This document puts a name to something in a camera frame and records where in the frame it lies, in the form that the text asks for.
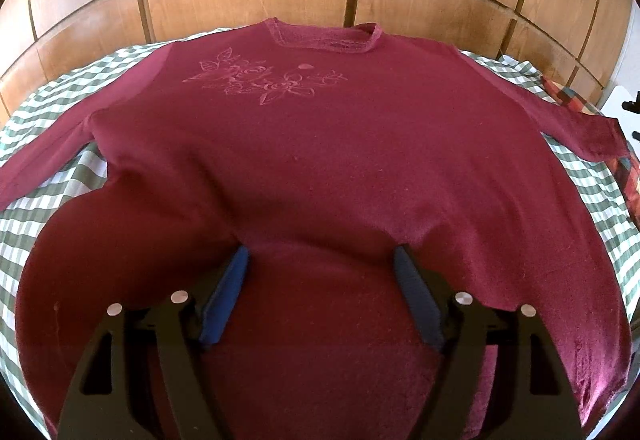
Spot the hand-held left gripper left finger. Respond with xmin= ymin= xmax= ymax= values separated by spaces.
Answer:
xmin=59 ymin=245 xmax=251 ymax=440

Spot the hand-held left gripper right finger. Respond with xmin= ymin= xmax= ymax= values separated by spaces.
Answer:
xmin=392 ymin=245 xmax=584 ymax=440

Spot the maroon embroidered sweater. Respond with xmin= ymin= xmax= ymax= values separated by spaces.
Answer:
xmin=0 ymin=17 xmax=632 ymax=440

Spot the red multicolour plaid blanket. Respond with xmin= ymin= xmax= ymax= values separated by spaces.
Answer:
xmin=542 ymin=77 xmax=640 ymax=221

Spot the green white checkered bed sheet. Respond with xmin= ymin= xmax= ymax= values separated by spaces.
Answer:
xmin=0 ymin=27 xmax=640 ymax=438

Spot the white furniture piece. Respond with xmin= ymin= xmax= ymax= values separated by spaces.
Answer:
xmin=599 ymin=84 xmax=640 ymax=136

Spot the dark object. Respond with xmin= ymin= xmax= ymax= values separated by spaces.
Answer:
xmin=621 ymin=91 xmax=640 ymax=142

